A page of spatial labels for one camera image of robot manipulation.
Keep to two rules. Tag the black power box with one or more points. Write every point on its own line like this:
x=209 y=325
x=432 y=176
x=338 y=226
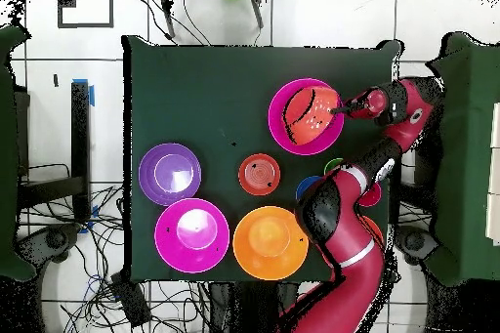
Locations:
x=131 y=301

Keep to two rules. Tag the black rounded floor base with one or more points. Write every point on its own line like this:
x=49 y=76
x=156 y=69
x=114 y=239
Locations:
x=54 y=239
x=414 y=245

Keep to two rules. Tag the black metal stand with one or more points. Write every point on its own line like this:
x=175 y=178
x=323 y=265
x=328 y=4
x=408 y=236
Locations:
x=80 y=133
x=424 y=176

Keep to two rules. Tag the medium red-orange bowl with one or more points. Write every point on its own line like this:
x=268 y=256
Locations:
x=375 y=229
x=308 y=118

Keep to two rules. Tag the crimson cup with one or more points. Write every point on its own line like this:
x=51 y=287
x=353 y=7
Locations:
x=372 y=197

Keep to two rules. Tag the stack of white boxes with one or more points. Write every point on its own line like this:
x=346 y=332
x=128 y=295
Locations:
x=494 y=173

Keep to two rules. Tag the small blue bowl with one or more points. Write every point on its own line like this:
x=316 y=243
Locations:
x=304 y=185

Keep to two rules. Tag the green cup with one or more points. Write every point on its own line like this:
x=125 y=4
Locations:
x=331 y=164

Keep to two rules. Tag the large orange bowl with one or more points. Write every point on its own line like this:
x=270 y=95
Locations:
x=270 y=243

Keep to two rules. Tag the dark green tablecloth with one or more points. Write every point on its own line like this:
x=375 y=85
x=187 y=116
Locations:
x=187 y=94

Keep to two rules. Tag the small red-orange bowl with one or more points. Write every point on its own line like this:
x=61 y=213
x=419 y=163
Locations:
x=259 y=174

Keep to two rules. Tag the purple bowl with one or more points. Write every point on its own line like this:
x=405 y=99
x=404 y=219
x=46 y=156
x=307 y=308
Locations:
x=170 y=174

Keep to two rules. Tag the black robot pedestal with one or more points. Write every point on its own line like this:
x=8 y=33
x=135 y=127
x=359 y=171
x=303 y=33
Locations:
x=242 y=309

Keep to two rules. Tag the large pink bowl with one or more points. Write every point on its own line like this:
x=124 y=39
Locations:
x=308 y=147
x=191 y=235

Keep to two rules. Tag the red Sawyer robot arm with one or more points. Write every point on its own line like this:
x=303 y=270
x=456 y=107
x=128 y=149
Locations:
x=351 y=231

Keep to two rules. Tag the green cloth side table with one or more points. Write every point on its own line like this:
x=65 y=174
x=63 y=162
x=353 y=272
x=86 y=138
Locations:
x=468 y=153
x=6 y=153

